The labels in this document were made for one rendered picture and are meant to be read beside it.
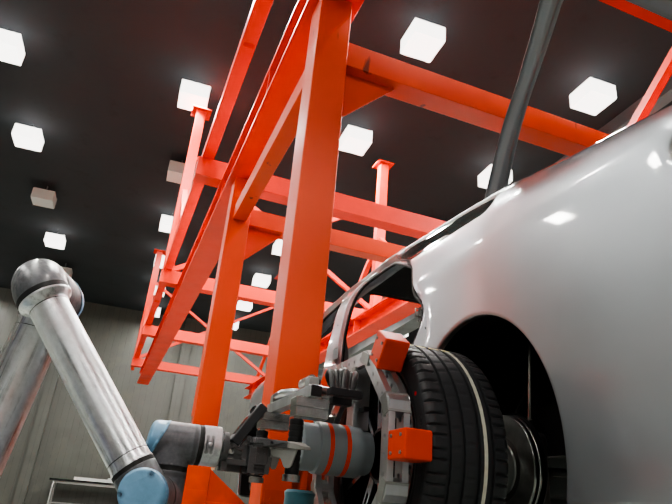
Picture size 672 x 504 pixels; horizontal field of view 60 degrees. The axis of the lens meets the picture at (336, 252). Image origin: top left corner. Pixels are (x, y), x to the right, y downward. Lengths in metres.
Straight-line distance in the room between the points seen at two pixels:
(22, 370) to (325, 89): 1.75
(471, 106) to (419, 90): 0.29
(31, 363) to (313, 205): 1.27
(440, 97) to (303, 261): 1.21
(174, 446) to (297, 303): 0.96
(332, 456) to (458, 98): 2.00
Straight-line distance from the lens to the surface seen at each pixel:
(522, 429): 1.88
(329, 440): 1.66
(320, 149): 2.52
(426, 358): 1.65
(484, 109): 3.15
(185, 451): 1.42
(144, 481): 1.26
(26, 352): 1.55
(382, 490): 1.50
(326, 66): 2.79
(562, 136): 3.40
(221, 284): 4.22
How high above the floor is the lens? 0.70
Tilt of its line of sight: 24 degrees up
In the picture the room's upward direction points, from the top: 5 degrees clockwise
